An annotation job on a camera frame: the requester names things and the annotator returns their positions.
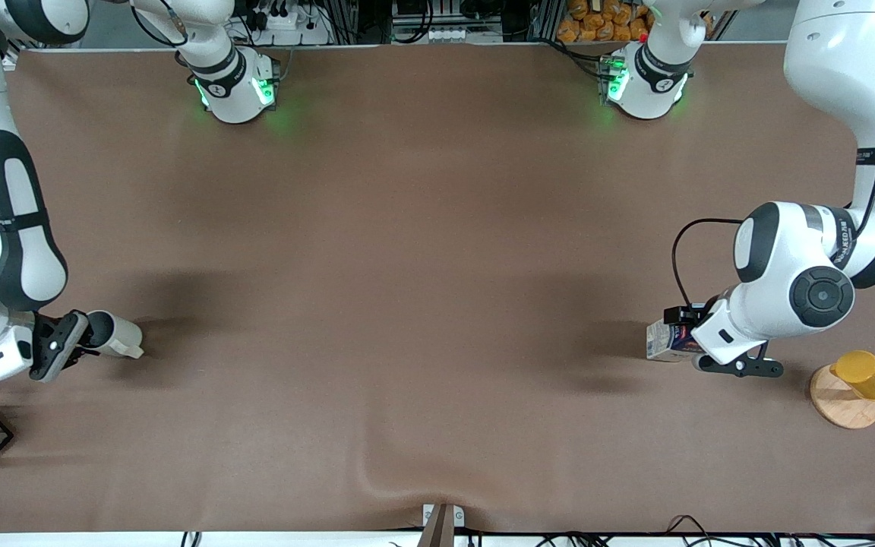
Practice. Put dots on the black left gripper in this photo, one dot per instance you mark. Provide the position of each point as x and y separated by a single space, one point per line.
683 314

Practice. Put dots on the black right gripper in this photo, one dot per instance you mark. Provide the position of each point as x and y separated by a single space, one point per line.
77 352

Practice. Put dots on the blue milk carton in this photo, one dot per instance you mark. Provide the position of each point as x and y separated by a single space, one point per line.
659 342

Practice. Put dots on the white mug with grey inside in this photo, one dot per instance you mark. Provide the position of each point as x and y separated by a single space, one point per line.
124 338

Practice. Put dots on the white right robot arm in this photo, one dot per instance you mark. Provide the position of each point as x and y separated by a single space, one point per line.
20 251

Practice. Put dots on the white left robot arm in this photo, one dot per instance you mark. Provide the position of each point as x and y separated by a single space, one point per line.
794 258

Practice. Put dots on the yellow cup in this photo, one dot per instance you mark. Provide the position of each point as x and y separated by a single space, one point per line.
867 376

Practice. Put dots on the wooden mug stand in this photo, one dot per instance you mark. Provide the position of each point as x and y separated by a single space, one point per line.
844 410

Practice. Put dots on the brown table cover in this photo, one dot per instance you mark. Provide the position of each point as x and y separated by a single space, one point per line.
437 425

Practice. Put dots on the bag of orange buns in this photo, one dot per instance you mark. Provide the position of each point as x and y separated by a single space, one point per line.
597 23

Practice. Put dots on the long white power strip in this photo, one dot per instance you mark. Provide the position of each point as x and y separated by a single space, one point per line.
464 35

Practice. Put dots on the white power strip with plugs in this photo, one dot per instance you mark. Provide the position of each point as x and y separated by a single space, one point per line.
293 26

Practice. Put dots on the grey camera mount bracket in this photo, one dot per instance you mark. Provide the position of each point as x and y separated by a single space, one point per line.
443 520

